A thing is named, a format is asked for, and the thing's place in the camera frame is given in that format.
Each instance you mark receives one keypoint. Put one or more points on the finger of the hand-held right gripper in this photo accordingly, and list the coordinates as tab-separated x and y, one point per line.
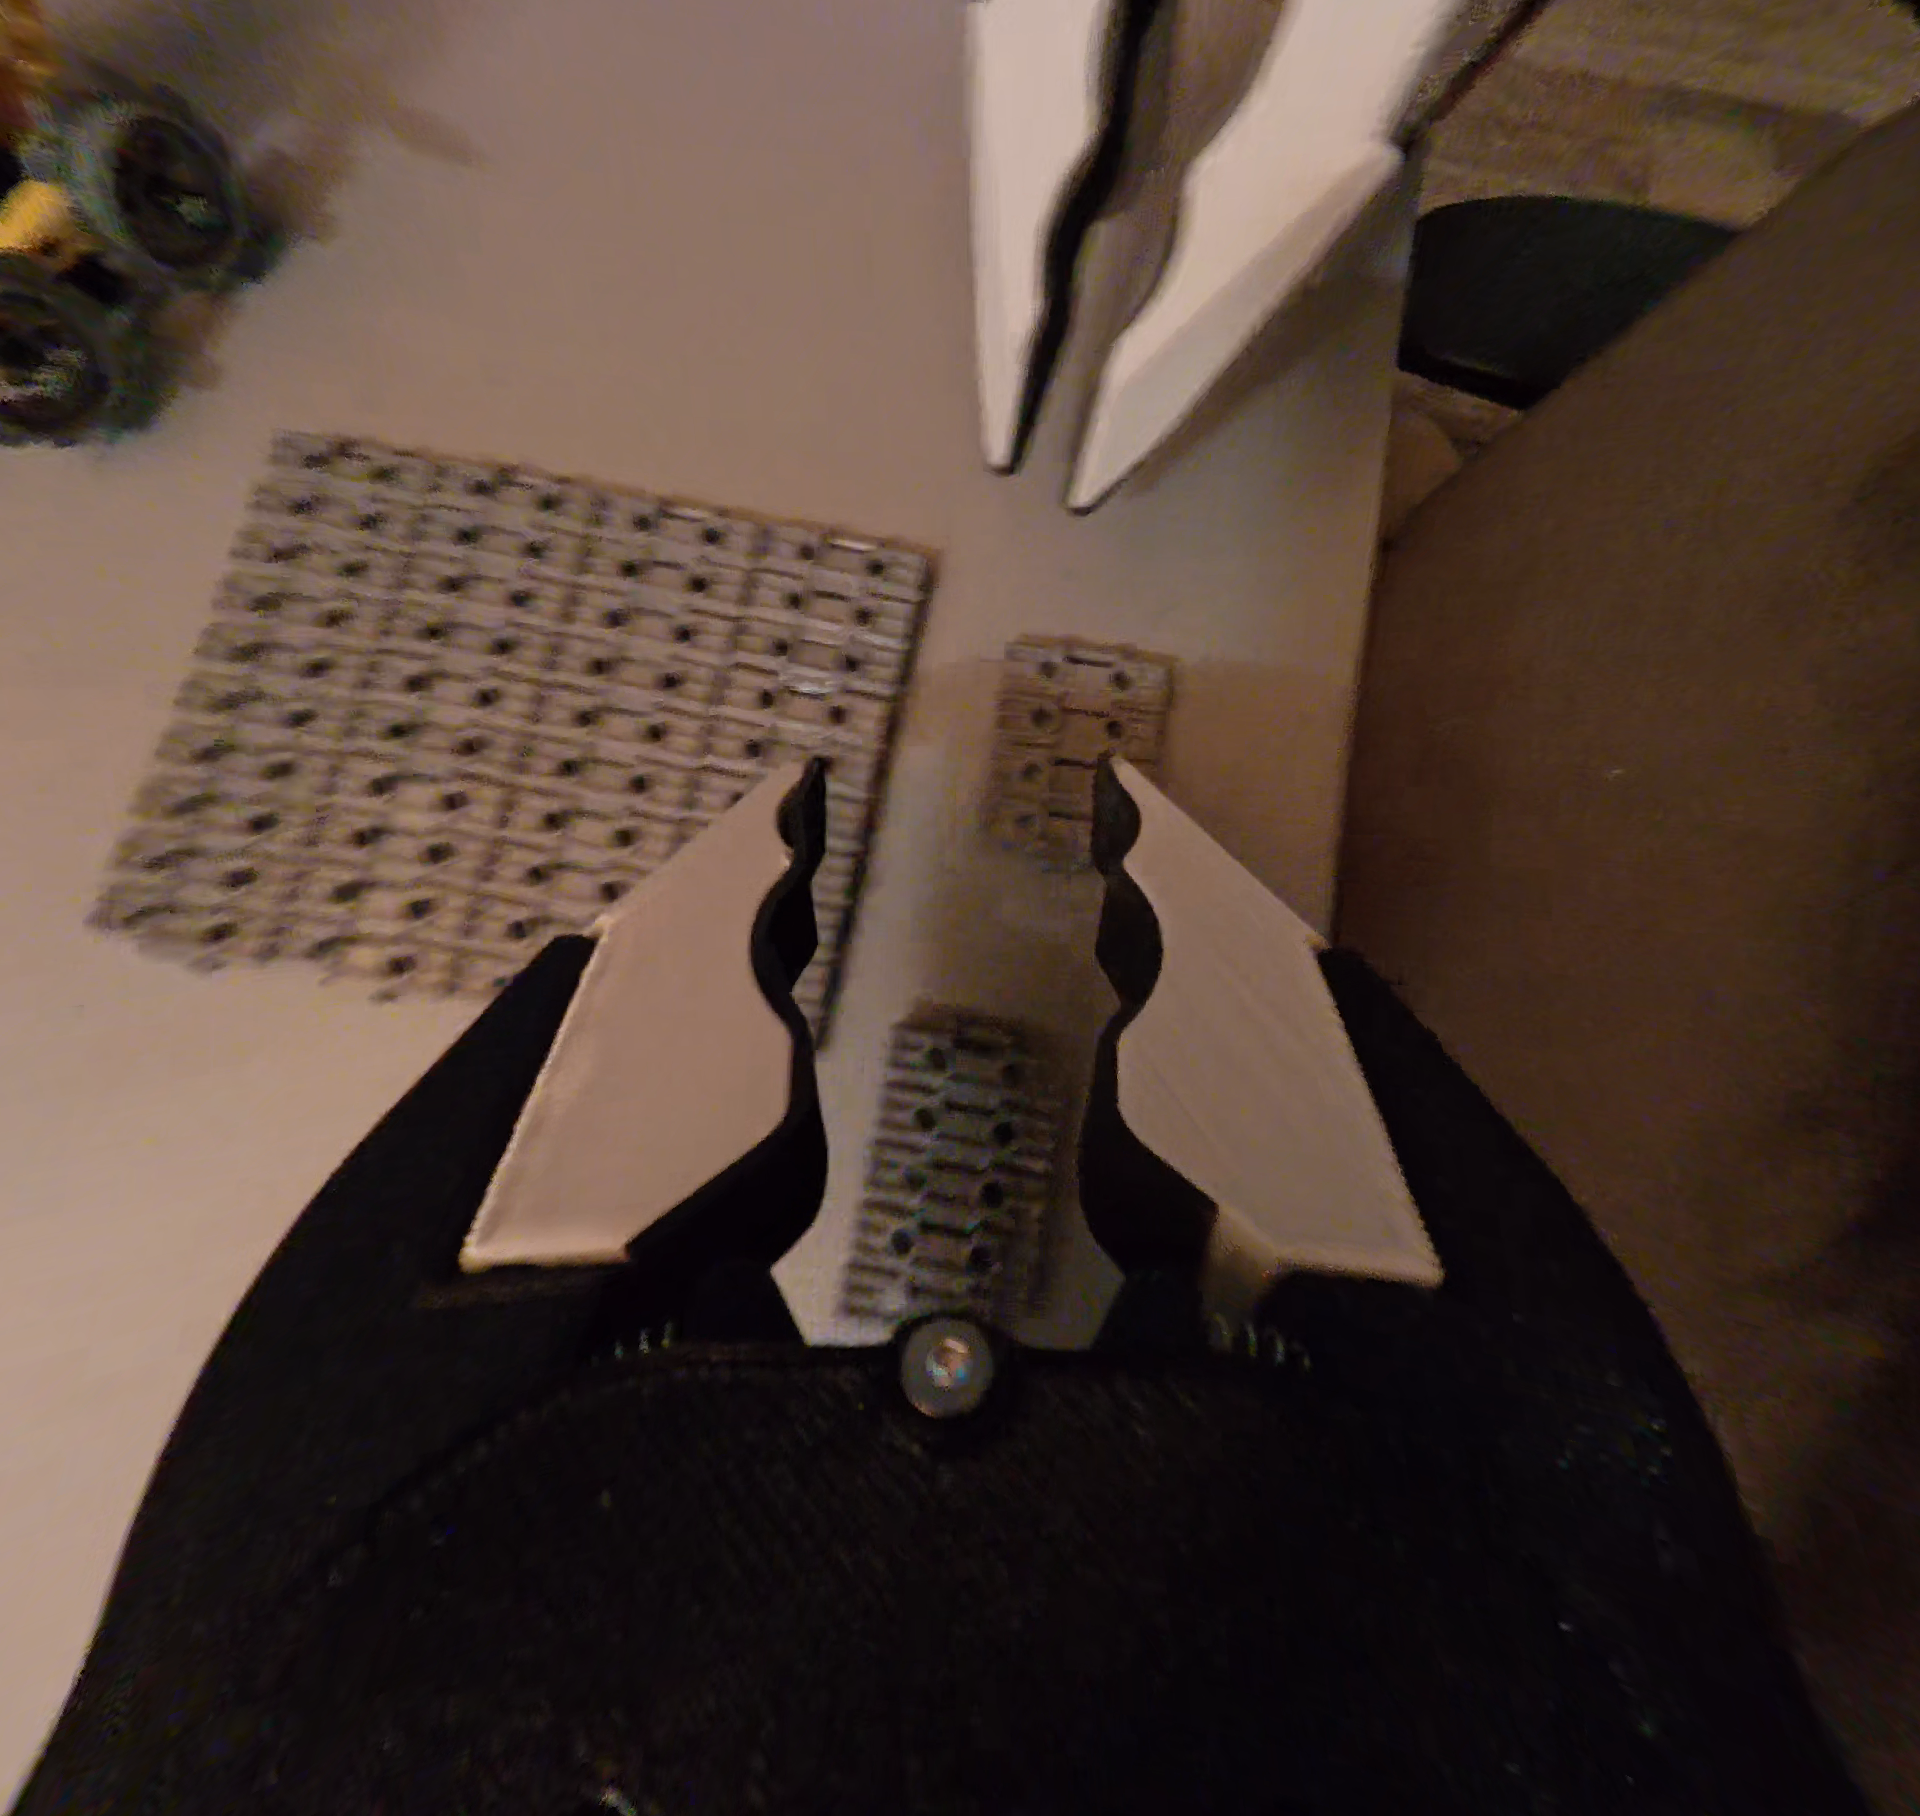
1027	122
1291	165

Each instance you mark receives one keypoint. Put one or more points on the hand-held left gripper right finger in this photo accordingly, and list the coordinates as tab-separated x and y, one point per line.
1273	1081

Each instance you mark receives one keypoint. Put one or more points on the large grey tread link mat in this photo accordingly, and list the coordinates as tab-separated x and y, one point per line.
495	706

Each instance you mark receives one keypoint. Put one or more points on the dark green chair seat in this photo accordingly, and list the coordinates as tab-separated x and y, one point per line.
1546	286

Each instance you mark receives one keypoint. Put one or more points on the grey tread link segment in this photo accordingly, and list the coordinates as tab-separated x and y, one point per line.
1074	706

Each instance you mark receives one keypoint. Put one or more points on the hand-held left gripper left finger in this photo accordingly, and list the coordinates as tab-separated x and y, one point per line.
658	1096

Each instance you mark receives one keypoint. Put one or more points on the yellow black toy vehicle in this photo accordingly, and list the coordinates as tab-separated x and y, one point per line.
166	197

